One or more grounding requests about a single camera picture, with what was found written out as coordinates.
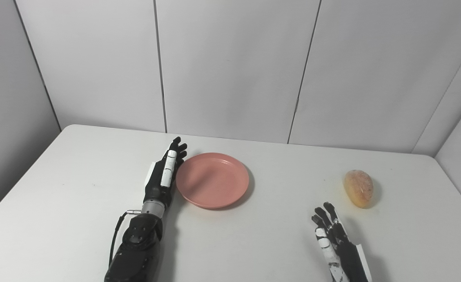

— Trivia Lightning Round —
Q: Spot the pink round plate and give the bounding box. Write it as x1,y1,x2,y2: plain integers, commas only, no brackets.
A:
176,152,250,209

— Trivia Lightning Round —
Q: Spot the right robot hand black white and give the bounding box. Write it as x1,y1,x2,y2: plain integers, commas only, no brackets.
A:
311,202,372,282

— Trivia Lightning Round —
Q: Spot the golden bread roll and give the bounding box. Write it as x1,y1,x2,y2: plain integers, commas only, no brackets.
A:
344,170,374,208

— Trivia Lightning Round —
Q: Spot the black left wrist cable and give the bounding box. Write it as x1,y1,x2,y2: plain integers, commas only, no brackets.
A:
109,210,142,271

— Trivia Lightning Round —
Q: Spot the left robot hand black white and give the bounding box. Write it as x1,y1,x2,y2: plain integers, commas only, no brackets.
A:
143,136,188,208

